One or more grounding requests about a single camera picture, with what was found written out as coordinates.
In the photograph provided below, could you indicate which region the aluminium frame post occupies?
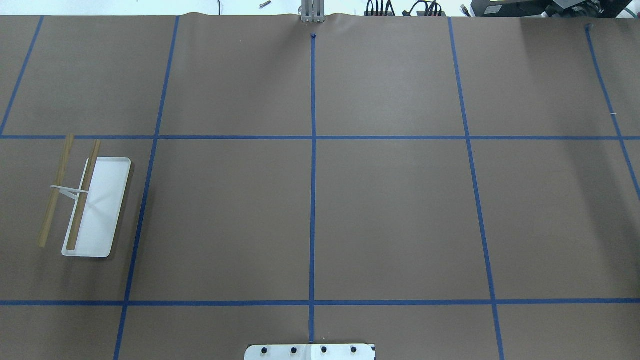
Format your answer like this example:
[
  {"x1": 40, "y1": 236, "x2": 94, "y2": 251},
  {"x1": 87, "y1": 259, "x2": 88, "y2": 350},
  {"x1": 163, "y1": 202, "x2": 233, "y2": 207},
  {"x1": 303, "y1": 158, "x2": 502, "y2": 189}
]
[{"x1": 299, "y1": 0, "x2": 326, "y2": 23}]

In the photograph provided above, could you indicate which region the white rack cross support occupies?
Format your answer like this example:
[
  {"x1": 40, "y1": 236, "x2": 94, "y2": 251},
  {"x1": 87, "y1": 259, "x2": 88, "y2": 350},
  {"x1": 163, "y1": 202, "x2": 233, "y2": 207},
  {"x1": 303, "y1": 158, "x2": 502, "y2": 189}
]
[{"x1": 50, "y1": 185, "x2": 89, "y2": 201}]

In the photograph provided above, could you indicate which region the white rack base tray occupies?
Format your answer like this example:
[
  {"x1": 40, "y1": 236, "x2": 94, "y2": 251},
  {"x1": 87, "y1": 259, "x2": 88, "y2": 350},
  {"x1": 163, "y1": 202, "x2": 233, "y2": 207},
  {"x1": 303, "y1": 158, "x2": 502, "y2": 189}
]
[{"x1": 61, "y1": 156, "x2": 132, "y2": 258}]

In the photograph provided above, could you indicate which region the wooden rack bar outer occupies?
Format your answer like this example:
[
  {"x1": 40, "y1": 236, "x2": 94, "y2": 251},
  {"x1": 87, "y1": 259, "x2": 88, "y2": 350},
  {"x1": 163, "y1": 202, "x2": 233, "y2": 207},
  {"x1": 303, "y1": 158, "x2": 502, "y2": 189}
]
[{"x1": 38, "y1": 133, "x2": 75, "y2": 248}]

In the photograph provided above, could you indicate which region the wooden rack bar inner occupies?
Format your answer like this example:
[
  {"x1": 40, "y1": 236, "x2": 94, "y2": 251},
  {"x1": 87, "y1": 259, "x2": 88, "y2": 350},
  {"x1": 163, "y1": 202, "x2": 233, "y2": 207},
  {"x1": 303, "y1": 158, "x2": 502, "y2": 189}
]
[{"x1": 65, "y1": 139, "x2": 102, "y2": 251}]

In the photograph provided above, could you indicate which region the wooden rack bar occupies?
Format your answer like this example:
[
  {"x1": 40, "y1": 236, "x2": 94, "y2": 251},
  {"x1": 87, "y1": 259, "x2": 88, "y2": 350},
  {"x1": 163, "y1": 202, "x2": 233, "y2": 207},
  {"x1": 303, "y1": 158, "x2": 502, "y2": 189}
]
[
  {"x1": 65, "y1": 139, "x2": 102, "y2": 251},
  {"x1": 38, "y1": 133, "x2": 75, "y2": 248}
]

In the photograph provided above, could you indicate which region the white pedestal base plate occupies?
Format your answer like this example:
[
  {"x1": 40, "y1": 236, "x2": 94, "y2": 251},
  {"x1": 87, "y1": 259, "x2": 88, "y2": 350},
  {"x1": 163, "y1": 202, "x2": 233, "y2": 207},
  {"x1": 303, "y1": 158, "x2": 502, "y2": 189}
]
[{"x1": 244, "y1": 343, "x2": 377, "y2": 360}]

